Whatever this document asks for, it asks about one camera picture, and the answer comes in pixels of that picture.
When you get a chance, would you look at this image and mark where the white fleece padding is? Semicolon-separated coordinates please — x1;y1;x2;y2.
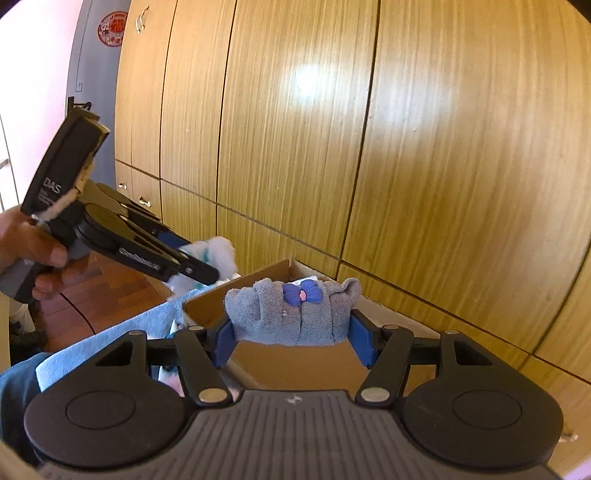
39;154;98;225

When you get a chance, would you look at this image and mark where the cardboard box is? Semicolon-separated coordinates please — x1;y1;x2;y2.
181;258;444;398

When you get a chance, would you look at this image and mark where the grey door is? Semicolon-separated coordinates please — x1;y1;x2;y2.
66;0;131;188

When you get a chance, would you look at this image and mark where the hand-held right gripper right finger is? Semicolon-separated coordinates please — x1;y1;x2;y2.
348;308;497;408

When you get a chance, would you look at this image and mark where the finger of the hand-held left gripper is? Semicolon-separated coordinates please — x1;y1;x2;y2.
93;181;193;249
119;227;221;285

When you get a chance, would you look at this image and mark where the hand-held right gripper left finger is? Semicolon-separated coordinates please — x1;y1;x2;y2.
95;318;238;408

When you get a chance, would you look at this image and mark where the grey sock with blue bow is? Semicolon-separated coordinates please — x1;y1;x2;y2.
225;277;362;347

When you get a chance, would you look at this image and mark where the person's left hand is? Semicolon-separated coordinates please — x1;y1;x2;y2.
0;208;71;301

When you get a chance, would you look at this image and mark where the red round door decoration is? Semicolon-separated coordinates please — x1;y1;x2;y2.
97;11;129;47

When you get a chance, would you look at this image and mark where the person's blue jeans leg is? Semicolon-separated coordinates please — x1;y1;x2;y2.
0;364;49;464

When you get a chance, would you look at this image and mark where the white fluffy sock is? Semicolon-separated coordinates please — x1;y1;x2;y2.
168;235;239;302

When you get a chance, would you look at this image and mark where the light blue blanket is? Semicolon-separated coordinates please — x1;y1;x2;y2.
36;295;186;398

